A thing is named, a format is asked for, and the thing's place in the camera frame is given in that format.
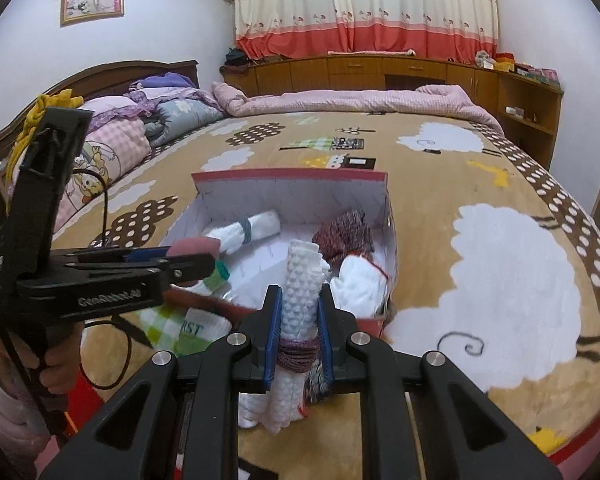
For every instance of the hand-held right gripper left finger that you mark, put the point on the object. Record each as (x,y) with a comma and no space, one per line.
(275,330)

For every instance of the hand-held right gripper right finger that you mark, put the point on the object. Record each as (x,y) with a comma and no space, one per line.
(325,335)

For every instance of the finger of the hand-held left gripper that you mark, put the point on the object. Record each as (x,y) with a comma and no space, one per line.
(190,265)
(147,254)

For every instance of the pink sock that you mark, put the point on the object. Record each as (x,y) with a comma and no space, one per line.
(195,246)

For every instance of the green cuffed sock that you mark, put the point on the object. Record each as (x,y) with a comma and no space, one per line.
(219,272)

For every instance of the white waffle towel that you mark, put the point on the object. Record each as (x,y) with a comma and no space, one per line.
(300,290)

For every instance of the white knit glove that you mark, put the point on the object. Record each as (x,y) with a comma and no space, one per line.
(360,285)

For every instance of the red cardboard box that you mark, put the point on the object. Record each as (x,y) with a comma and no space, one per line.
(290,195)

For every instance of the person's left forearm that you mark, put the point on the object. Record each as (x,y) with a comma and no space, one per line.
(5,420)

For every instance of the white soft toy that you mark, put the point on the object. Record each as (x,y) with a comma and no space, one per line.
(485,58)

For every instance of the person's left hand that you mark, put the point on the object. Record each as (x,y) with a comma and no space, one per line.
(60,375)

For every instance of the green and white sock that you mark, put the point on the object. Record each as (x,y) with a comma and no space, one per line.
(190,330)

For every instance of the pink checked cartoon pillow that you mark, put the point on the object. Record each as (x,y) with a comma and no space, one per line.
(120,145)

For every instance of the grey quilt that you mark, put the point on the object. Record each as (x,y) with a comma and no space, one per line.
(180,115)

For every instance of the lilac ruffled pillow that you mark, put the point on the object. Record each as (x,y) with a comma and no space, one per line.
(110,107)

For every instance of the purple cloth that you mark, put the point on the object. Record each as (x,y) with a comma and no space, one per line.
(165,81)

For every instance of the yellow cloth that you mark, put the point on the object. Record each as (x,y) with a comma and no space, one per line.
(55,100)

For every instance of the dark wooden headboard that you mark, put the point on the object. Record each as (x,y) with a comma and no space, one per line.
(120,72)

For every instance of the dark folded clothes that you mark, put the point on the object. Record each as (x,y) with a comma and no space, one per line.
(235,57)

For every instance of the printed sheep blanket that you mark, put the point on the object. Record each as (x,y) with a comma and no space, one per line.
(480,180)

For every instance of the pink quilt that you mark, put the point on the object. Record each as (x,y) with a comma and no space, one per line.
(355,102)

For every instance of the wooden cabinet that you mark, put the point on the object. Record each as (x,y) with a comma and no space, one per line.
(360,67)

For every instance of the small white box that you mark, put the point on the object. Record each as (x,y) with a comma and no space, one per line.
(514,110)

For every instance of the cream and red curtain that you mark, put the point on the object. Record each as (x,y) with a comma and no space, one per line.
(370,5)

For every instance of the row of colourful boxes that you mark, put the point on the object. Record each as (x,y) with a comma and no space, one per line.
(535,72)

